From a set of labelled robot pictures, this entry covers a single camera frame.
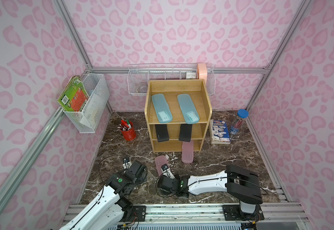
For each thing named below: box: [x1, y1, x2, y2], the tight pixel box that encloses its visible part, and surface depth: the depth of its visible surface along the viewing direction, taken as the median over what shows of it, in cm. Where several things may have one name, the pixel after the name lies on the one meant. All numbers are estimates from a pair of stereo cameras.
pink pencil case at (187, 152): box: [181, 139, 194, 164], surface depth 94 cm
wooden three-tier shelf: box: [144, 79, 213, 153], surface depth 83 cm
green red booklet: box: [57, 75, 90, 112], surface depth 73 cm
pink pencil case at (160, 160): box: [154, 155, 169, 177], surface depth 94 cm
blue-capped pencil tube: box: [229, 108, 249, 136], surface depth 99 cm
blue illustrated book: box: [208, 118, 231, 145], surface depth 105 cm
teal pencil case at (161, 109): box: [151, 93, 173, 124], surface depth 78 cm
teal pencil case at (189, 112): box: [177, 93, 201, 125], surface depth 77 cm
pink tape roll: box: [196, 62, 208, 85], surface depth 84 cm
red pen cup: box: [117, 119, 136, 142], surface depth 102 cm
